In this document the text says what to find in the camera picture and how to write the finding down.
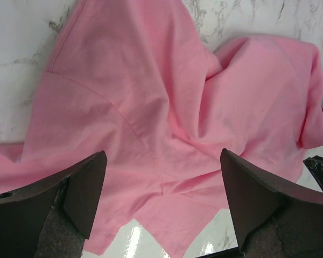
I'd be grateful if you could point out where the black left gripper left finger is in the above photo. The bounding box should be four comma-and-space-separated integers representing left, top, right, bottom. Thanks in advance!
0, 151, 107, 257

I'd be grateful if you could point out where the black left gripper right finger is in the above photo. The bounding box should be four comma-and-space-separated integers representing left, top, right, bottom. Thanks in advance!
220, 149, 323, 257

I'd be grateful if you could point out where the pink t shirt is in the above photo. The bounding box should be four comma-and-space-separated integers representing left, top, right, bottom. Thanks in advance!
0, 1, 323, 257

